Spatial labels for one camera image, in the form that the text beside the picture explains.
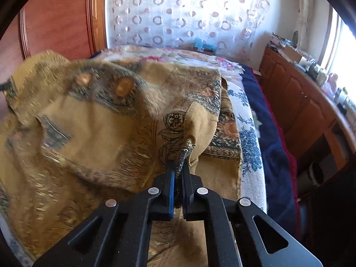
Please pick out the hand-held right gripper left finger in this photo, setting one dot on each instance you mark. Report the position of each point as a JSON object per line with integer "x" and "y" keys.
{"x": 171, "y": 192}

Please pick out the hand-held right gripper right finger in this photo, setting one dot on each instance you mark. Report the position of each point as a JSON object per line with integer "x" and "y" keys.
{"x": 189, "y": 192}

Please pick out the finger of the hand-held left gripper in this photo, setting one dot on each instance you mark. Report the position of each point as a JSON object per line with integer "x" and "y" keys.
{"x": 3, "y": 86}

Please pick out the brown patterned shirt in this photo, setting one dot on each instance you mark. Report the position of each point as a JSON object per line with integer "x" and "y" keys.
{"x": 97, "y": 133}

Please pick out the wooden louvered wardrobe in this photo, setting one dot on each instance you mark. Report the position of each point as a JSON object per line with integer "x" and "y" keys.
{"x": 55, "y": 19}

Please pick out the navy blue blanket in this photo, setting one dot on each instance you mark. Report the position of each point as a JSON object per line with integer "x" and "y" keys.
{"x": 272, "y": 144}

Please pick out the white round container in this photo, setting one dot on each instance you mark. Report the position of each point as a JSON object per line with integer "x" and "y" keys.
{"x": 313, "y": 172}

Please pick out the pink floral blanket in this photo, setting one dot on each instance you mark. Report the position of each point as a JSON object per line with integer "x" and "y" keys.
{"x": 189, "y": 58}

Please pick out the wooden cabinet row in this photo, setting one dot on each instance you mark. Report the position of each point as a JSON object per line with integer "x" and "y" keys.
{"x": 300, "y": 97}

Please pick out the blue tissue box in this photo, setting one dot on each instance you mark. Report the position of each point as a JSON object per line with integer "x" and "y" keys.
{"x": 204, "y": 46}

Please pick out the cardboard box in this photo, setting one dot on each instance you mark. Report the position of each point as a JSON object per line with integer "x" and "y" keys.
{"x": 292, "y": 53}

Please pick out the pile of papers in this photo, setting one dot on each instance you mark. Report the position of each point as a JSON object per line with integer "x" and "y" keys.
{"x": 279, "y": 41}

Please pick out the circle print sheer curtain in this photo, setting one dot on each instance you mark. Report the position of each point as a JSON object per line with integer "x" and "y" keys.
{"x": 180, "y": 14}

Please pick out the white plastic jug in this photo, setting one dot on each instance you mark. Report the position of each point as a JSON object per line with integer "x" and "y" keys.
{"x": 331, "y": 84}

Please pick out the dark oval hand fan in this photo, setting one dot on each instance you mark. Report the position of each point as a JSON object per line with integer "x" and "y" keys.
{"x": 296, "y": 36}

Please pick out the wooden framed window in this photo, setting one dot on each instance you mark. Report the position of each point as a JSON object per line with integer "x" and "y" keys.
{"x": 343, "y": 50}

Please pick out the white window curtain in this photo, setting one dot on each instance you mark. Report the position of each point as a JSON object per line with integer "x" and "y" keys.
{"x": 303, "y": 14}

